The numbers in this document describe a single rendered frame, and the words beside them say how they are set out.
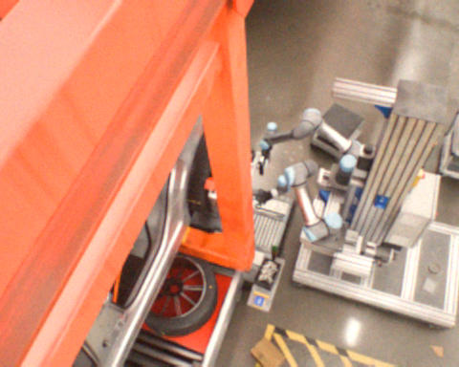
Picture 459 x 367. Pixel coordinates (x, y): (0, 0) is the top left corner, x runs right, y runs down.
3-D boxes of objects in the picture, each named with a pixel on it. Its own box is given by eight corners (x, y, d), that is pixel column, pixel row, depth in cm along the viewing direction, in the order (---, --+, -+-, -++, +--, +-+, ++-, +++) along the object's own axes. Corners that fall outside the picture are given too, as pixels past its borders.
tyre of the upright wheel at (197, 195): (210, 159, 398) (203, 109, 343) (235, 165, 393) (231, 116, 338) (182, 221, 366) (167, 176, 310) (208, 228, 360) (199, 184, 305)
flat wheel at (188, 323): (144, 256, 379) (138, 245, 359) (221, 258, 374) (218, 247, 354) (131, 335, 345) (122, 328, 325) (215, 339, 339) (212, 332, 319)
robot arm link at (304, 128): (312, 141, 316) (264, 152, 353) (316, 130, 321) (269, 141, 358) (302, 130, 311) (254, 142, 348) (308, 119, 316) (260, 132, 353)
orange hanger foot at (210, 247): (176, 230, 362) (168, 210, 333) (236, 248, 350) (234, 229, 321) (167, 248, 355) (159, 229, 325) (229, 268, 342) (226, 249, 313)
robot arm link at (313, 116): (350, 166, 339) (295, 124, 327) (356, 152, 346) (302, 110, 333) (360, 161, 329) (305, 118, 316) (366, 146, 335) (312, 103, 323)
